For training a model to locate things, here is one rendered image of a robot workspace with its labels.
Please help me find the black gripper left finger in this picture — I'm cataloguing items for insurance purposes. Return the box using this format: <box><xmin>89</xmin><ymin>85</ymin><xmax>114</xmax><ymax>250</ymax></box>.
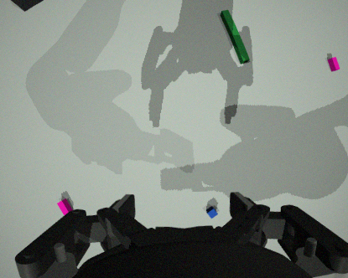
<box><xmin>15</xmin><ymin>194</ymin><xmax>167</xmax><ymax>278</ymax></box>

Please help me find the small blue cube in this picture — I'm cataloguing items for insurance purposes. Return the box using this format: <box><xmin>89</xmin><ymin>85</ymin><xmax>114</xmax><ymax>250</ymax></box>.
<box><xmin>206</xmin><ymin>206</ymin><xmax>218</xmax><ymax>218</ymax></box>

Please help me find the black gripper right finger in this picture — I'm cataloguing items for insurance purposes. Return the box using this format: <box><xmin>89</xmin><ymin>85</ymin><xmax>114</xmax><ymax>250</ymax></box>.
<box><xmin>205</xmin><ymin>192</ymin><xmax>348</xmax><ymax>278</ymax></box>

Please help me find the green rod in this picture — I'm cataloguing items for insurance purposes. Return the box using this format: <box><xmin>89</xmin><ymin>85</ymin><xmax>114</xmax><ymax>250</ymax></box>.
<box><xmin>221</xmin><ymin>10</ymin><xmax>250</xmax><ymax>64</ymax></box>

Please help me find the magenta rod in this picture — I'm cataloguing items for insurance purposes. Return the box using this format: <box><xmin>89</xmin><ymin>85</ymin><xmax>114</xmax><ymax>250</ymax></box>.
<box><xmin>57</xmin><ymin>198</ymin><xmax>73</xmax><ymax>215</ymax></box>
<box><xmin>328</xmin><ymin>57</ymin><xmax>340</xmax><ymax>72</ymax></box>

